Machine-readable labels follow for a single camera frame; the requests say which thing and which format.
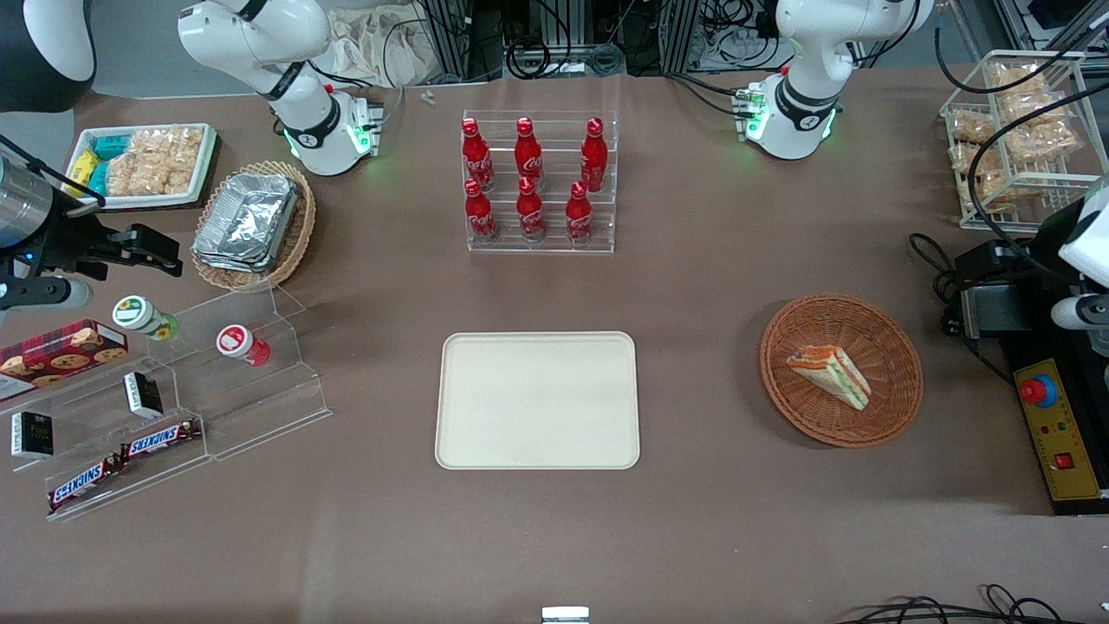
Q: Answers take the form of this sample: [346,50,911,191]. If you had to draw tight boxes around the black power supply box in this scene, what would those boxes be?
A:
[941,237,1062,341]

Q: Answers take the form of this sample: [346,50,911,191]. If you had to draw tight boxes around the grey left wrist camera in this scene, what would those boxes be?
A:
[1050,292,1109,333]

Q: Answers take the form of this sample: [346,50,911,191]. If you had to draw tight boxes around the coiled black cables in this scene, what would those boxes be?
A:
[506,36,626,81]

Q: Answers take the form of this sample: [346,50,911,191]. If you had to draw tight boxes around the snickers chocolate bar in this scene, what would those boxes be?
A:
[47,457,124,513]
[120,419,203,461]

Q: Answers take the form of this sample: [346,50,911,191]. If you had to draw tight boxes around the beige rectangular tray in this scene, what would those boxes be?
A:
[434,331,641,471]

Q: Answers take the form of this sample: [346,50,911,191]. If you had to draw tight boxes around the stack of foil trays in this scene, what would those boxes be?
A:
[191,171,302,275]

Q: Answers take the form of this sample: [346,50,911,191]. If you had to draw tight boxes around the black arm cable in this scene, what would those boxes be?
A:
[934,16,1109,261]

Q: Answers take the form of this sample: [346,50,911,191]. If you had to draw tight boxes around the oval light wicker basket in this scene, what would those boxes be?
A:
[191,160,317,292]

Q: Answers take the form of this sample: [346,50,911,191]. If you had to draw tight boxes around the clear acrylic bottle rack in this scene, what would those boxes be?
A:
[461,108,619,255]

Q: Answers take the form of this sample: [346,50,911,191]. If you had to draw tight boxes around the clear rice cracker bag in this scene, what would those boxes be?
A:
[160,127,205,195]
[106,130,167,198]

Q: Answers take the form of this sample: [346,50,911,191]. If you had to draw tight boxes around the clear bag of crackers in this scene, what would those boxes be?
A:
[999,91,1081,163]
[950,110,999,146]
[951,143,1013,215]
[989,64,1047,98]

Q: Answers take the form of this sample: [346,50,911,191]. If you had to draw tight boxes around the black cable bundle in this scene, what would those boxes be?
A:
[836,583,1068,624]

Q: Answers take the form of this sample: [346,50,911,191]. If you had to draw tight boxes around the black power cable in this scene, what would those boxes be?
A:
[908,232,964,306]

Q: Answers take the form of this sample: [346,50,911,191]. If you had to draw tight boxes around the red cookie box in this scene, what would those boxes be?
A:
[0,319,130,401]

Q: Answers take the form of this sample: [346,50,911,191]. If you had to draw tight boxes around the small black box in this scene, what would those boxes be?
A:
[123,371,165,419]
[10,412,55,459]

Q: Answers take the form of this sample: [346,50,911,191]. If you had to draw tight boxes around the triangular sandwich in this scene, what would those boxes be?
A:
[786,344,872,412]

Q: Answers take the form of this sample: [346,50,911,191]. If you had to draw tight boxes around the white plastic snack tray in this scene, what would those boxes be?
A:
[62,123,217,211]

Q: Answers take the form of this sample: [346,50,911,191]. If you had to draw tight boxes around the white cloth bag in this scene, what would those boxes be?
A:
[325,7,443,88]

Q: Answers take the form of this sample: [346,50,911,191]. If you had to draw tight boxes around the green lid drink bottle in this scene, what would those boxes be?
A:
[112,295,180,341]

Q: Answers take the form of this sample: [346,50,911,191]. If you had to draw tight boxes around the yellow emergency stop control box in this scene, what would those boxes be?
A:
[999,328,1109,517]

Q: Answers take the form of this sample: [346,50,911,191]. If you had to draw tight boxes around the aluminium frame rack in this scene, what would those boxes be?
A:
[420,0,505,81]

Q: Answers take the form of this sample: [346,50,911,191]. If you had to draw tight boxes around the clear acrylic stepped display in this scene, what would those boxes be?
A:
[0,282,334,523]

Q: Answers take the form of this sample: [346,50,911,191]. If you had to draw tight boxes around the red lid drink bottle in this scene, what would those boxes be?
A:
[216,324,272,367]

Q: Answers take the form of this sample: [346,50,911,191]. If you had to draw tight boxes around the red cola bottle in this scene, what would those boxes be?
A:
[461,118,495,192]
[514,117,544,192]
[565,180,594,244]
[580,117,609,194]
[464,179,497,243]
[516,176,547,243]

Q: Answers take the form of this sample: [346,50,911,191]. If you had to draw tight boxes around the round brown wicker basket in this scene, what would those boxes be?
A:
[760,294,924,449]

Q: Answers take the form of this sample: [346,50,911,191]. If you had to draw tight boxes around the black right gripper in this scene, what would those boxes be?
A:
[36,202,184,280]

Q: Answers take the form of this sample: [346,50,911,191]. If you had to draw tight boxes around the white wire rack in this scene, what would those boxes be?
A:
[940,49,1109,231]

